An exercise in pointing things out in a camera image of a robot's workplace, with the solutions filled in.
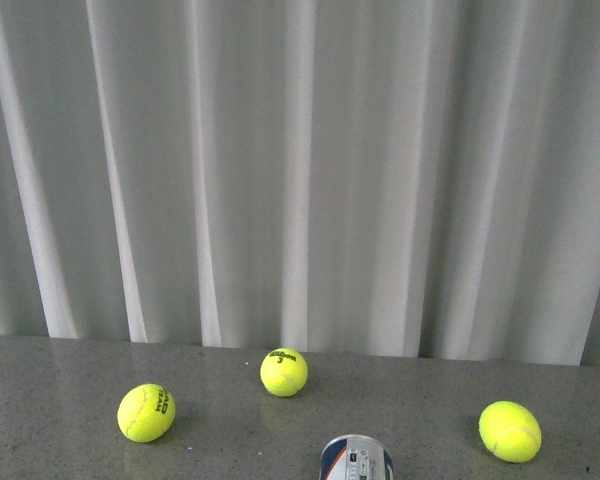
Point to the white blue tennis ball can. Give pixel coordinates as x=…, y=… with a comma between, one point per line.
x=355, y=457

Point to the yellow Wilson tennis ball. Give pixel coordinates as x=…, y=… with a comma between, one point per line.
x=284, y=372

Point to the yellow Head tennis ball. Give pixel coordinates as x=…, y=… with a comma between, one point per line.
x=146, y=413

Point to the plain yellow tennis ball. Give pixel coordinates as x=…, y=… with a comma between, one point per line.
x=510, y=432

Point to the white pleated curtain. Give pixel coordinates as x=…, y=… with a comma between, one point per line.
x=404, y=178

